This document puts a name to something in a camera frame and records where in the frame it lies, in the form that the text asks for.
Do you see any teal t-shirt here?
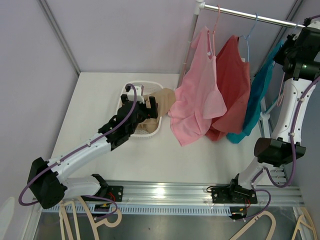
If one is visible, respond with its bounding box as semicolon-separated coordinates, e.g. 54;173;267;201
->
226;40;285;144

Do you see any beige wooden hanger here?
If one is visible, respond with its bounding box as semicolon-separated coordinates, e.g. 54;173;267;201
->
291;207;318;240
230;210;277;240
57;194;123;240

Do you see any beige wooden hanger left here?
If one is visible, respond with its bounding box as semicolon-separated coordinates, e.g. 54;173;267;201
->
57;194;123;240

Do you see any coral red t-shirt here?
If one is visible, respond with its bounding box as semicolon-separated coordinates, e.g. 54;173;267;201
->
205;35;251;142

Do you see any blue wire hanger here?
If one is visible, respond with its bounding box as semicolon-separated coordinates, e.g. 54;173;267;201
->
239;13;259;62

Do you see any grey clothes rack frame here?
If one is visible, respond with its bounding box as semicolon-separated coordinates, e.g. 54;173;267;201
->
177;0;308;126

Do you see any beige t-shirt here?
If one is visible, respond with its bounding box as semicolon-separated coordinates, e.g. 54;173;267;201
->
137;88;176;134

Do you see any beige wooden hanger middle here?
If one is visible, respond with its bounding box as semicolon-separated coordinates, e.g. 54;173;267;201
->
230;210;277;240

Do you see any white perforated plastic basket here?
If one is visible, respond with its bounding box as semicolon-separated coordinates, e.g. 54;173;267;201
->
115;80;164;139

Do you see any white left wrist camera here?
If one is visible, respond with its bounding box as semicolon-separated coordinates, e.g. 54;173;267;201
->
125;83;145;104

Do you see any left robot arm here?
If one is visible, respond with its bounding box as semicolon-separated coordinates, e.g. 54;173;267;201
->
27;94;158;209

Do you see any light pink t-shirt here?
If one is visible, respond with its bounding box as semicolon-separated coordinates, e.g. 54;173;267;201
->
168;26;227;147

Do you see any white slotted cable duct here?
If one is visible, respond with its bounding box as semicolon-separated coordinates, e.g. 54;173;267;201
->
42;202;232;217

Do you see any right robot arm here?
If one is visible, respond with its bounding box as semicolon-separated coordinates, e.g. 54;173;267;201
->
227;16;320;203

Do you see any pink wire hanger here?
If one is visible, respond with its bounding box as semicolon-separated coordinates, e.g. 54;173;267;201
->
212;4;221;56

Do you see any aluminium mounting rail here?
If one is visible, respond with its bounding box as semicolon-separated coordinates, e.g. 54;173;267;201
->
32;179;305;207

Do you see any beige wooden hanger right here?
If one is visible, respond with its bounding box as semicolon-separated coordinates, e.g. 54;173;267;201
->
291;207;318;240

